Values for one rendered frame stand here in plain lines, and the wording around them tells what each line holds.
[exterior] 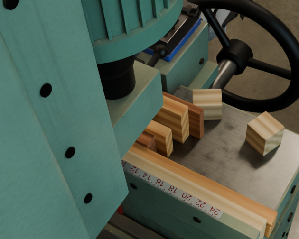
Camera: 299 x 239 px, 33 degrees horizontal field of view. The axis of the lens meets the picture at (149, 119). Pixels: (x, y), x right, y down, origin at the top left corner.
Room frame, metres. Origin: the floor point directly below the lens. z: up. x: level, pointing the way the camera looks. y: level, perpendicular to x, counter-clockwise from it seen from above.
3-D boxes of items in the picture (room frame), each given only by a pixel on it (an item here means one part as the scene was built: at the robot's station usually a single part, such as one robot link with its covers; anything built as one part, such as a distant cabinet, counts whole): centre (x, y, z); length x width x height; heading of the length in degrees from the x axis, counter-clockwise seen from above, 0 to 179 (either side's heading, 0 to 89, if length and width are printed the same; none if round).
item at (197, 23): (0.62, -0.02, 0.99); 0.13 x 0.11 x 0.06; 50
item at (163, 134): (0.48, 0.05, 0.93); 0.20 x 0.02 x 0.06; 50
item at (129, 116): (0.40, 0.05, 1.03); 0.14 x 0.07 x 0.09; 140
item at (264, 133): (0.41, -0.16, 0.92); 0.04 x 0.04 x 0.04; 29
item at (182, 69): (0.61, -0.02, 0.92); 0.15 x 0.13 x 0.09; 50
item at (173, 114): (0.49, 0.02, 0.94); 0.18 x 0.02 x 0.07; 50
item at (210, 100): (0.48, -0.09, 0.92); 0.04 x 0.03 x 0.04; 81
